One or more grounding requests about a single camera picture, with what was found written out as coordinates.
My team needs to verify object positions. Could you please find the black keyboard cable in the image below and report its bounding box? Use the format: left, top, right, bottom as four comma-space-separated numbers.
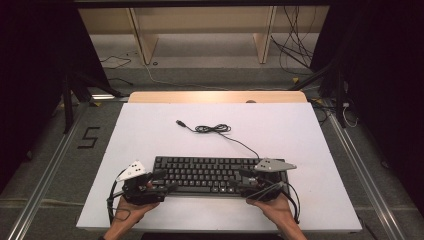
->
175, 119, 261, 160

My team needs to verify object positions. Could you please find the left hand-held gripper cable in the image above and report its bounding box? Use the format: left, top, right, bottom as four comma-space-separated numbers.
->
105, 169, 132, 226

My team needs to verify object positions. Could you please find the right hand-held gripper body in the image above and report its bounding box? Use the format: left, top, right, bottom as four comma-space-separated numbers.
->
241, 158, 298, 202

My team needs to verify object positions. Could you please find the person's right hand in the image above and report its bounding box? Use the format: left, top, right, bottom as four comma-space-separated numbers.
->
246, 193, 296, 228

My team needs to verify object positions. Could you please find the black metal stand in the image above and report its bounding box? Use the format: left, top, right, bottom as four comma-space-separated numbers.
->
288, 59, 348, 129

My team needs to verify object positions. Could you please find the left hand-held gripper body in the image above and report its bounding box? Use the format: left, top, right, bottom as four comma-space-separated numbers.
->
116, 160, 166, 205

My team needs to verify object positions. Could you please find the long aluminium rail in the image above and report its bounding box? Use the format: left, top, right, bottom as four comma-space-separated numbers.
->
6, 106, 84, 240
326, 111, 406, 240

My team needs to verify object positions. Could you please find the person's left hand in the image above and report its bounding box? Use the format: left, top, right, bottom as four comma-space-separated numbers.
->
114, 197, 160, 231

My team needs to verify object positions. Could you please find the beige wooden desk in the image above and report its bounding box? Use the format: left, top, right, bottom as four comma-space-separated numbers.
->
78, 5, 331, 65

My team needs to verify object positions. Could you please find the black floor cable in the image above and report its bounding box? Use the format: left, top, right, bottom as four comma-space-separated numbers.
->
99, 55, 133, 70

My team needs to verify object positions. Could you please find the white floor cable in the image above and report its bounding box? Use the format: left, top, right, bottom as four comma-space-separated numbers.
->
143, 63, 231, 92

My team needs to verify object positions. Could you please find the bundle of black cables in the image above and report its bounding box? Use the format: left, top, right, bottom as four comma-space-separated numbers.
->
269, 5, 316, 76

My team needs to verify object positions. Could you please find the black keyboard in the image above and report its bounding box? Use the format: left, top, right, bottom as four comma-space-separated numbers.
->
151, 155, 289, 198

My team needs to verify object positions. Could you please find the short aluminium bar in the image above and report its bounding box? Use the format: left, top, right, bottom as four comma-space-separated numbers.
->
91, 94, 129, 101

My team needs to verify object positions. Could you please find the black tripod stand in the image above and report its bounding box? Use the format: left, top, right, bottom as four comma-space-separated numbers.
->
61, 71, 124, 134

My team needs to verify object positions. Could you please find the black curtain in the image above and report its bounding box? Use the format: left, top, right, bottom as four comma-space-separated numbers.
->
309, 0, 424, 218
0, 0, 111, 194

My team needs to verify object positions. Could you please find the white board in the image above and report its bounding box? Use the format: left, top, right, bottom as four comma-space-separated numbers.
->
75, 102, 363, 233

